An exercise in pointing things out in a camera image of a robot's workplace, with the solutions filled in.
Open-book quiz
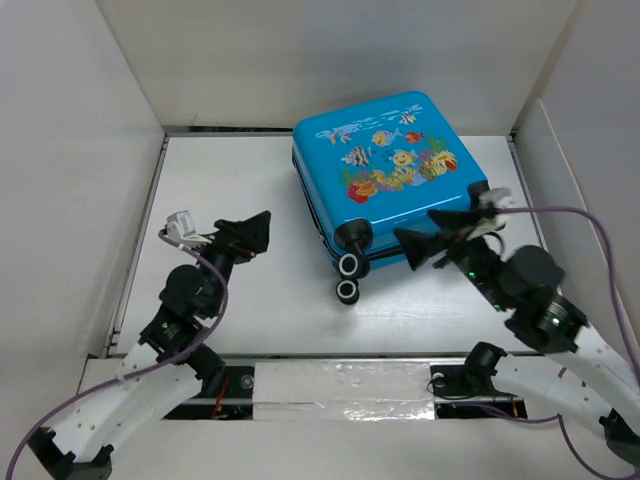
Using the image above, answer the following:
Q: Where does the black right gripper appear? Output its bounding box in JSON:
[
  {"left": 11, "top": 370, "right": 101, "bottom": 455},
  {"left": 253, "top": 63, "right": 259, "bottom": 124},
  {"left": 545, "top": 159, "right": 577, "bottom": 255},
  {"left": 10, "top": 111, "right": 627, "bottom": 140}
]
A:
[{"left": 393, "top": 207, "right": 512, "bottom": 311}]

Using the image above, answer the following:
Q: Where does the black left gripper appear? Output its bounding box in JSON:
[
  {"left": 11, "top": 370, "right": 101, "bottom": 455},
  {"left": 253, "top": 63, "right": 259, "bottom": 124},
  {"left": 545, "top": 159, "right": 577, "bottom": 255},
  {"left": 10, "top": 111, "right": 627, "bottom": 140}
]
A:
[{"left": 182, "top": 210, "right": 268, "bottom": 317}]

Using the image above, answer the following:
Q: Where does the blue kids suitcase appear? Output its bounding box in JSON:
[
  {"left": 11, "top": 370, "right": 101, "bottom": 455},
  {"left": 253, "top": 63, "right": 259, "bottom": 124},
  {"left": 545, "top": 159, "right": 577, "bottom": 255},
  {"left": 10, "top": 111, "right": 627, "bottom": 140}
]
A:
[{"left": 292, "top": 91, "right": 489, "bottom": 305}]

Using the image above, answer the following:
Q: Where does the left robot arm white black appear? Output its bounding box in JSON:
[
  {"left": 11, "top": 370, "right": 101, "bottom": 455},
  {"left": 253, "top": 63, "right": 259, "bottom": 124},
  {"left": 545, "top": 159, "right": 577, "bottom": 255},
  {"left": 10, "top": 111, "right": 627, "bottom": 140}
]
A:
[{"left": 25, "top": 210, "right": 271, "bottom": 479}]

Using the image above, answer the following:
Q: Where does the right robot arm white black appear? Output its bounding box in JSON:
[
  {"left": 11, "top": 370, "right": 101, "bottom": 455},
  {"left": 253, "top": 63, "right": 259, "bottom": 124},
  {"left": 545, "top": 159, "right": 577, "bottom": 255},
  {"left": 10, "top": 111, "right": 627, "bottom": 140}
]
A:
[{"left": 394, "top": 206, "right": 639, "bottom": 467}]

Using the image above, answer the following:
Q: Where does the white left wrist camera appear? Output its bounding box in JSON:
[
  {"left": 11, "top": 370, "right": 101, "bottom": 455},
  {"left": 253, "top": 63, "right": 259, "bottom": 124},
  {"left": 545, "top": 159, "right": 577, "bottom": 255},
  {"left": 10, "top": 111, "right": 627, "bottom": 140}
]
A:
[{"left": 159, "top": 210, "right": 212, "bottom": 248}]

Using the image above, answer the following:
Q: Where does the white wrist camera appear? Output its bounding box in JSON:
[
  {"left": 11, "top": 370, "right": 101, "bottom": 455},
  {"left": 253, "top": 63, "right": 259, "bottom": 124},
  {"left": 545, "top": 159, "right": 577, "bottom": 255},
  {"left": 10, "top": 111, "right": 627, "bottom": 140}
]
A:
[
  {"left": 159, "top": 210, "right": 212, "bottom": 248},
  {"left": 469, "top": 188, "right": 514, "bottom": 238}
]

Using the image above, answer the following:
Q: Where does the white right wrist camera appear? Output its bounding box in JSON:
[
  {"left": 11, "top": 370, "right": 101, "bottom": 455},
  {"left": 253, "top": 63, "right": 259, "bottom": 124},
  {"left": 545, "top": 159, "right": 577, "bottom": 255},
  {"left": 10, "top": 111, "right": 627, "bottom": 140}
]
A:
[{"left": 469, "top": 188, "right": 514, "bottom": 238}]

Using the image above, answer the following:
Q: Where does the metal base rail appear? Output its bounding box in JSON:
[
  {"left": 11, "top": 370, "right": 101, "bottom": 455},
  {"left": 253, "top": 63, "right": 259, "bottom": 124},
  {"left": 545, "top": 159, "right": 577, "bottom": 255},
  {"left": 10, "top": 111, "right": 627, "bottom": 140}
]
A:
[{"left": 159, "top": 352, "right": 529, "bottom": 421}]

